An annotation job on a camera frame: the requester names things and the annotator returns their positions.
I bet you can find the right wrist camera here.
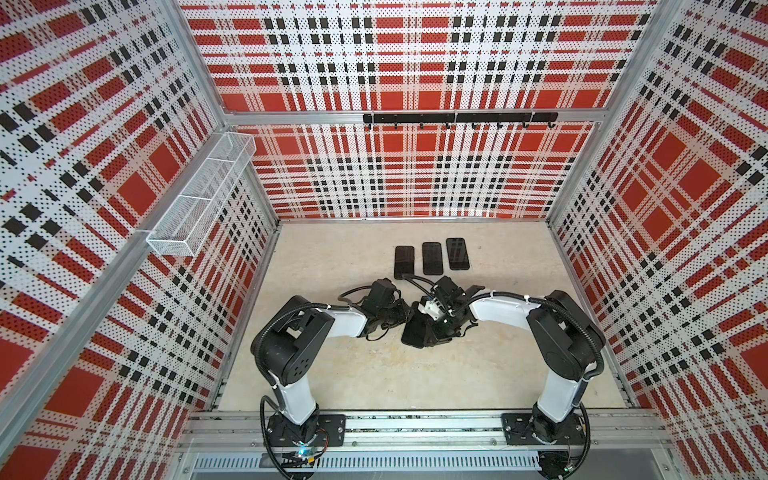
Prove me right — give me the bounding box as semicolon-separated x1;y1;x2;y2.
417;300;444;321

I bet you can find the black hook rail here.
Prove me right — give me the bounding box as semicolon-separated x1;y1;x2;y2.
362;112;559;126

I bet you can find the wire mesh wall basket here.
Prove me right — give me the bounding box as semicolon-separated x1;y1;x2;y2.
147;132;255;257

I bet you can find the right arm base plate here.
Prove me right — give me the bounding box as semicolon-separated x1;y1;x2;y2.
501;412;586;447

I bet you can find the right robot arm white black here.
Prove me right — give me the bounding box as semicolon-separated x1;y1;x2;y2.
401;276;606;445

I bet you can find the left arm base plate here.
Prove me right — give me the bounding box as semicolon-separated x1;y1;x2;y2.
266;413;347;447

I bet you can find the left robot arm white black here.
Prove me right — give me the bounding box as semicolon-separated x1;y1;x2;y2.
250;278;413;428

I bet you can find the aluminium front rail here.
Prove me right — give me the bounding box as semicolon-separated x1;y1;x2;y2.
179;408;672;452

